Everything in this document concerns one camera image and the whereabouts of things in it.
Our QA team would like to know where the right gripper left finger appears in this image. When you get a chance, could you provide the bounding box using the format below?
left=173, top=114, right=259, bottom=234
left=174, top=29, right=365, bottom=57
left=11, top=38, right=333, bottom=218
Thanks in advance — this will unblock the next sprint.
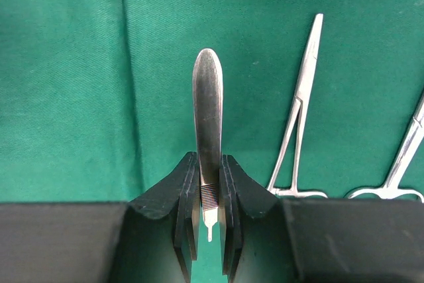
left=1, top=152, right=199, bottom=282

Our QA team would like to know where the steel needle holder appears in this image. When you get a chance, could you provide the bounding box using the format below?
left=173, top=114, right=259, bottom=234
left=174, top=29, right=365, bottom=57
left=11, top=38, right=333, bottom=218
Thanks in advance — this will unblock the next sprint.
left=346, top=94, right=423, bottom=203

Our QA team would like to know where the green surgical drape cloth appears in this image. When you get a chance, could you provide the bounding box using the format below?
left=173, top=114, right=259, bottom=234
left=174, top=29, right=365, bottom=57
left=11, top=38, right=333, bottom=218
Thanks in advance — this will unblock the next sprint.
left=0, top=0, right=424, bottom=283

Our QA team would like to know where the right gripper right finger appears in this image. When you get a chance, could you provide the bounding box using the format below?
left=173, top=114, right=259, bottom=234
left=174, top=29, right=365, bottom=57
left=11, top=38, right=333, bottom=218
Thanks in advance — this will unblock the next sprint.
left=219, top=155, right=423, bottom=282

